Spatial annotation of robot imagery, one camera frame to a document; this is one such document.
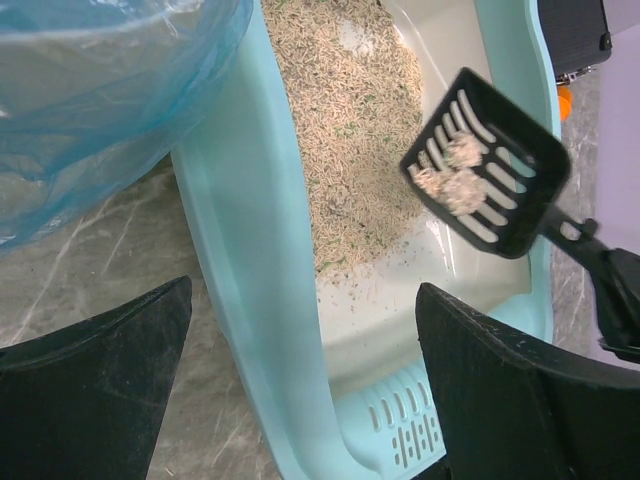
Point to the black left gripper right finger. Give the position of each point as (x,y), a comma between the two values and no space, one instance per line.
(511,406)

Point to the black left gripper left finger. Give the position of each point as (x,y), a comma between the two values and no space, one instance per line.
(87,401)

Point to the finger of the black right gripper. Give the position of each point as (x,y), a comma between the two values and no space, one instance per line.
(615,277)

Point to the black litter scoop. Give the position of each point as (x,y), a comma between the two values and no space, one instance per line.
(524,168)

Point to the teal litter box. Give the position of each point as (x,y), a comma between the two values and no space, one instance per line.
(333,370)

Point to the litter waste clumps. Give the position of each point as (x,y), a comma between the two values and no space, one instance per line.
(457,186)

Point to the beige cat litter pellets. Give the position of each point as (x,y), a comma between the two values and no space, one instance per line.
(354,91)

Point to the black hard case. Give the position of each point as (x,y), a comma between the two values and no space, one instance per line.
(577,35)

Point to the blue plastic bin liner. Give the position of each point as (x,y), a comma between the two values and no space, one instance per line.
(95,93)

